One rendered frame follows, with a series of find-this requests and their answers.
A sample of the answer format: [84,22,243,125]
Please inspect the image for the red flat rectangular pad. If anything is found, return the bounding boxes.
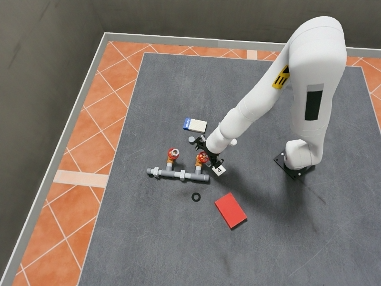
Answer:
[214,193,247,228]

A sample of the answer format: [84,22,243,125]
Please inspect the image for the grey pipe tee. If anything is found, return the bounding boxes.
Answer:
[147,148,209,182]

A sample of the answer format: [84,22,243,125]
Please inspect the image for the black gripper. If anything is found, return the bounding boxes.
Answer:
[195,134,224,169]

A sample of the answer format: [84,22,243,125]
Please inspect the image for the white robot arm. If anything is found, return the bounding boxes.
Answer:
[206,16,347,170]

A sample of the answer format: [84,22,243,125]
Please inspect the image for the white tag on silver chain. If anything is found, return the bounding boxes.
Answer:
[212,165,226,176]

